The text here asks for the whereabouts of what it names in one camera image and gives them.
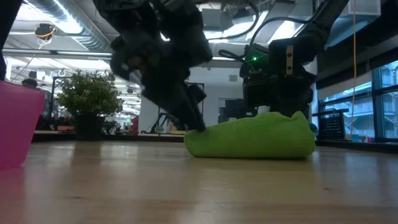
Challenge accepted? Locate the dark low counter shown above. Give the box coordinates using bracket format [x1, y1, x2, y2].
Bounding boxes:
[30, 129, 185, 143]

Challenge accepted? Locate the green microfiber towel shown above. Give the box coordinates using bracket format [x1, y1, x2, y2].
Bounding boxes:
[183, 111, 317, 160]

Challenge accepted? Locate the silver spiral air duct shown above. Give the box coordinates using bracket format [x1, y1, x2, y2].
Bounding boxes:
[26, 0, 141, 85]

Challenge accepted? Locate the thin yellow cable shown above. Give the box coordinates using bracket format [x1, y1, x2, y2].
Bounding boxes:
[349, 0, 358, 138]

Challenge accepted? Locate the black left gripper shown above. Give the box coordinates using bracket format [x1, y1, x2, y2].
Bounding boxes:
[110, 0, 214, 131]

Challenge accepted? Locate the green potted plant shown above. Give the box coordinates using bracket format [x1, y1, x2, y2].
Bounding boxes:
[55, 68, 124, 141]

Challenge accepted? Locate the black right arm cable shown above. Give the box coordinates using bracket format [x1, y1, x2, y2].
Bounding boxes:
[217, 15, 312, 63]

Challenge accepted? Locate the pink plastic basket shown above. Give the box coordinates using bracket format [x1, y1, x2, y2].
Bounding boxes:
[0, 80, 46, 171]

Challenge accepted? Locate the large framed window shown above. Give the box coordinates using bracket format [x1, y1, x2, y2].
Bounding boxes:
[317, 58, 398, 141]

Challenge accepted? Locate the black yellow cable reel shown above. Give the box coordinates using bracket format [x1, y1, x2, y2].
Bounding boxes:
[34, 23, 57, 41]

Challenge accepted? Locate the black perforated metal rack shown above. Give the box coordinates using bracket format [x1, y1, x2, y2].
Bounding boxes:
[312, 108, 349, 141]

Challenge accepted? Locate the long ceiling light bar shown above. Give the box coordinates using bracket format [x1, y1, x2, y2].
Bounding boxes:
[0, 48, 240, 62]

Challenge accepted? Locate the person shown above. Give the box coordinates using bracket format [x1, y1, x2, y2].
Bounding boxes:
[21, 78, 52, 130]

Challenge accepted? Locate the black shelf cart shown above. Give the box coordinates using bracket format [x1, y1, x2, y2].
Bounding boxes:
[218, 98, 259, 119]

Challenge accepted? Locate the silver rectangular air duct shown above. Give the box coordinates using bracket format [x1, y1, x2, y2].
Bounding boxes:
[323, 0, 382, 49]

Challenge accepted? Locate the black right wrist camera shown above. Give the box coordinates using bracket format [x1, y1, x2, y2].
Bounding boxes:
[239, 43, 272, 108]

